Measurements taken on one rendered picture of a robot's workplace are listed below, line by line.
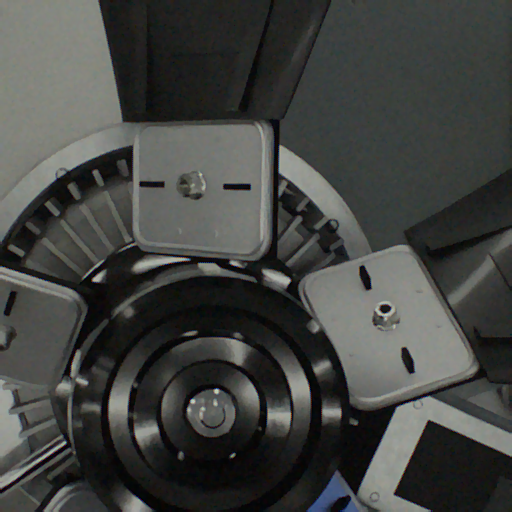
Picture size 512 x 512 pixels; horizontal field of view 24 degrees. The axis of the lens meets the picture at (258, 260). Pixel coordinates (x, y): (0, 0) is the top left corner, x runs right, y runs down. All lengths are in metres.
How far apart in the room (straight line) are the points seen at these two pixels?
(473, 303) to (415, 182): 0.98
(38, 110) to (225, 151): 0.25
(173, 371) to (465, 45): 1.00
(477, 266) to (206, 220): 0.14
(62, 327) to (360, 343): 0.14
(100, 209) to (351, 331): 0.16
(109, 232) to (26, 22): 0.18
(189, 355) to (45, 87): 0.32
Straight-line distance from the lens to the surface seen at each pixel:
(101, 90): 0.77
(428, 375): 0.55
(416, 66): 1.43
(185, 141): 0.56
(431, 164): 1.54
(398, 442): 0.68
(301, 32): 0.52
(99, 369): 0.49
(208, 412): 0.50
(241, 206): 0.54
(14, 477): 0.64
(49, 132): 0.77
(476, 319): 0.57
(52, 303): 0.53
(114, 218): 0.65
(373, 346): 0.56
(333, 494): 0.61
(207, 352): 0.50
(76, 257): 0.65
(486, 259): 0.59
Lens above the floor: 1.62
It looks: 46 degrees down
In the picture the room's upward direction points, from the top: 11 degrees counter-clockwise
